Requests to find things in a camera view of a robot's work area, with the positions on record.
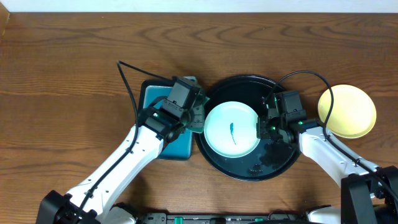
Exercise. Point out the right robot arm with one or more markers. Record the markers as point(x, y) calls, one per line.
point(368, 192)

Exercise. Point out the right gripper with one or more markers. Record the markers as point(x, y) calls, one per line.
point(262, 132)

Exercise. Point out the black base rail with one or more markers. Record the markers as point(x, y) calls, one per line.
point(163, 218)

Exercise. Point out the yellow plate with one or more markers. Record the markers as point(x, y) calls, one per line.
point(353, 111)

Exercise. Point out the round black tray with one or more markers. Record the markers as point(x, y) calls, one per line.
point(269, 158)

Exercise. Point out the black rectangular water tray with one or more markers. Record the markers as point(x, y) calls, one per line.
point(153, 94)

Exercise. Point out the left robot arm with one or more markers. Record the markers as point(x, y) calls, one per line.
point(157, 125)

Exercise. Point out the light blue plate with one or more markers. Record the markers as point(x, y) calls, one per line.
point(230, 129)

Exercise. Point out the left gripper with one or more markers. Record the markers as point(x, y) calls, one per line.
point(198, 115)

